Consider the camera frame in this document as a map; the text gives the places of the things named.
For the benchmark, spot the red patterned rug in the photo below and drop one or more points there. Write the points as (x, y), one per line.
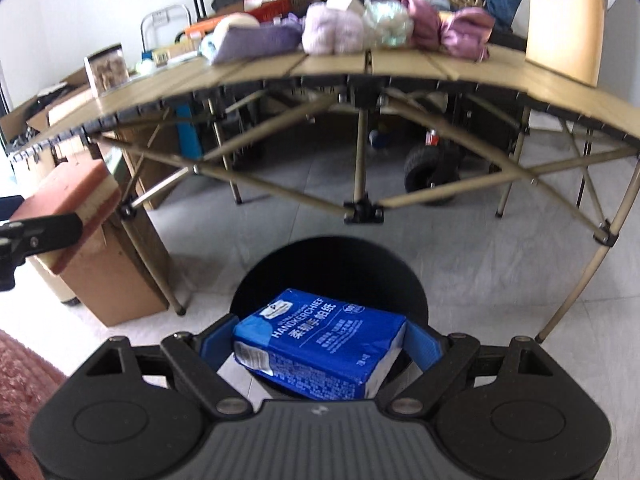
(25, 385)

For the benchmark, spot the lavender fluffy plush toy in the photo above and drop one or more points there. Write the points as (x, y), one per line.
(332, 30)

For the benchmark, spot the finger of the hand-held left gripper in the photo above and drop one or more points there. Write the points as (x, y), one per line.
(45, 232)

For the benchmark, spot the plain brown cardboard box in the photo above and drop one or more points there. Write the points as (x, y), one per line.
(110, 280)

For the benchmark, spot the large open cardboard box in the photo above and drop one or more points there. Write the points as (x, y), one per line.
(65, 105)

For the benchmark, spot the purple satin bow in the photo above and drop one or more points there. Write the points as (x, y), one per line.
(465, 32)

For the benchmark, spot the red and beige sponge block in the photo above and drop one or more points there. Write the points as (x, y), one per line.
(65, 195)

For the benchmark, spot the beige plastic bottle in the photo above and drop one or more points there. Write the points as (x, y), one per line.
(565, 20)

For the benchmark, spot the blue tissue packet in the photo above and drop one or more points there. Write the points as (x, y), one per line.
(310, 340)

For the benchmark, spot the purple folded cloth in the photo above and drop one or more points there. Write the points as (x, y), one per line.
(260, 40)

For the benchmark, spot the red drink can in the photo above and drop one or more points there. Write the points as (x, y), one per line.
(431, 138)

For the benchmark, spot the tall brown cardboard box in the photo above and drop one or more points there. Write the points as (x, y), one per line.
(145, 170)

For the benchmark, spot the chrome tube frame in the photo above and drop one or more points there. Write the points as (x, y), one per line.
(165, 7)

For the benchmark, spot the clear jar with black lid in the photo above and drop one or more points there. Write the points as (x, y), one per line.
(107, 72)

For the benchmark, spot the light blue plush toy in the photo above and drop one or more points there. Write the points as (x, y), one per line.
(209, 46)

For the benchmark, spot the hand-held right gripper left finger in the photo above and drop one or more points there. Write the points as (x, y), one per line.
(215, 341)

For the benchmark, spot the black round bin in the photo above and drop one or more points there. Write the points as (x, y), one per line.
(330, 270)

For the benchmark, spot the orange cardboard box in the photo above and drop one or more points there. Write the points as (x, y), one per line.
(275, 10)

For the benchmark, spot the yellow medicine box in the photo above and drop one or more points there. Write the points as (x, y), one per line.
(172, 53)

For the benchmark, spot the mauve satin cloth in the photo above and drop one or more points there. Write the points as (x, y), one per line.
(422, 20)

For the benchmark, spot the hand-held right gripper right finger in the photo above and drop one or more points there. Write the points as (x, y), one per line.
(425, 347)

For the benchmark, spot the white wall socket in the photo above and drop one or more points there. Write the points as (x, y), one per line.
(159, 18)

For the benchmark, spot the blue cardboard box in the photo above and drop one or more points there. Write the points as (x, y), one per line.
(190, 130)

